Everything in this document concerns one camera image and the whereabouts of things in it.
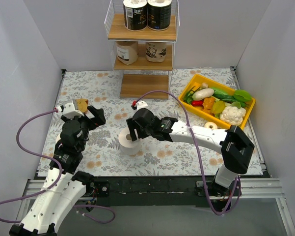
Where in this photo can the white daikon radish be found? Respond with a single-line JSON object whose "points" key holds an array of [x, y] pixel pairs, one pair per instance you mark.
{"points": [[202, 94]]}

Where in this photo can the wooden wire-frame three-tier shelf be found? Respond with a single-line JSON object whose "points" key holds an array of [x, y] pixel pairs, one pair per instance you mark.
{"points": [[142, 76]]}

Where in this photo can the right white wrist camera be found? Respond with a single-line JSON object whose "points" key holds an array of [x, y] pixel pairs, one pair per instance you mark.
{"points": [[136, 105]]}

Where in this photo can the small beige mushroom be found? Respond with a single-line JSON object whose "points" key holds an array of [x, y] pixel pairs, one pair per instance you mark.
{"points": [[204, 85]]}

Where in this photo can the yellow star fruit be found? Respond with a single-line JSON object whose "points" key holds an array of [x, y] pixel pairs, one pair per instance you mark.
{"points": [[218, 107]]}

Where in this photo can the white unwrapped paper roll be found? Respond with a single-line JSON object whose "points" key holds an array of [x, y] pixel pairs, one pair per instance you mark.
{"points": [[128, 146]]}

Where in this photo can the red chili pepper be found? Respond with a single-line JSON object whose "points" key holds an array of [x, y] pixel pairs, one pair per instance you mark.
{"points": [[197, 103]]}

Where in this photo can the orange bell pepper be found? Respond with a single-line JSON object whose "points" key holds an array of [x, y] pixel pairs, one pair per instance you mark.
{"points": [[208, 103]]}

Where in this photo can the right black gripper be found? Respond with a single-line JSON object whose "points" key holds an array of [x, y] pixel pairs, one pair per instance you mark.
{"points": [[134, 129]]}

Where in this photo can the green leafy vegetable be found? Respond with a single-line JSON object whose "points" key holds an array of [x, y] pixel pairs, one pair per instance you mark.
{"points": [[188, 96]]}

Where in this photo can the black roll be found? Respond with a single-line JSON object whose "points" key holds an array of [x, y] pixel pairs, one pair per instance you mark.
{"points": [[159, 14], [135, 14]]}

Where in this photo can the yellow plastic tray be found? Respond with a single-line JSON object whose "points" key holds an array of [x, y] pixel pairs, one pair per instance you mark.
{"points": [[197, 81]]}

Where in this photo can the white cauliflower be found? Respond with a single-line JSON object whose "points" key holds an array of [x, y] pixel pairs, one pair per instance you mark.
{"points": [[232, 115]]}

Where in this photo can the green star fruit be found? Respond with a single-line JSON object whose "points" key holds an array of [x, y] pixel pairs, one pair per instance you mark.
{"points": [[242, 96]]}

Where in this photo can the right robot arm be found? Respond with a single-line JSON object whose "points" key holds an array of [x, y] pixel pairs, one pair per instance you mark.
{"points": [[233, 144]]}

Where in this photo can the small beige ring donut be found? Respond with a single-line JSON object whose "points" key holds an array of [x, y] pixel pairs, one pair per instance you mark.
{"points": [[210, 125]]}

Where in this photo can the brown roll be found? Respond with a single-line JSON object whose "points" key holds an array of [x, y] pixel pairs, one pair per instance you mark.
{"points": [[155, 51], [127, 51]]}

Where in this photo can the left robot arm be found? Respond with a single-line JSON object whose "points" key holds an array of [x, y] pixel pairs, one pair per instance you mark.
{"points": [[63, 185]]}

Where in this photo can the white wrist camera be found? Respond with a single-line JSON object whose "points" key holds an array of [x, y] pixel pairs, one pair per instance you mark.
{"points": [[69, 109], [136, 105]]}

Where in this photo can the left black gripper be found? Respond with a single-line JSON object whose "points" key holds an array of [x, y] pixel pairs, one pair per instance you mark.
{"points": [[89, 117]]}

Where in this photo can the green cucumber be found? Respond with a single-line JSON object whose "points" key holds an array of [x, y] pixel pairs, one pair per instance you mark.
{"points": [[222, 95]]}

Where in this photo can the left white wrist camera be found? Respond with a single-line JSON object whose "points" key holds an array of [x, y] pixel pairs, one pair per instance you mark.
{"points": [[69, 109]]}

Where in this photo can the floral patterned table mat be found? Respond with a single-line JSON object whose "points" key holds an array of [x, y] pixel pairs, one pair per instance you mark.
{"points": [[103, 156]]}

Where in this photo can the slice of bread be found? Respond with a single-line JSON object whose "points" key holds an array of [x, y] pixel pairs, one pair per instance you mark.
{"points": [[82, 105]]}

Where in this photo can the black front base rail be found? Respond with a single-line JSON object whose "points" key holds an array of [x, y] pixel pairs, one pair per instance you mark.
{"points": [[168, 191]]}

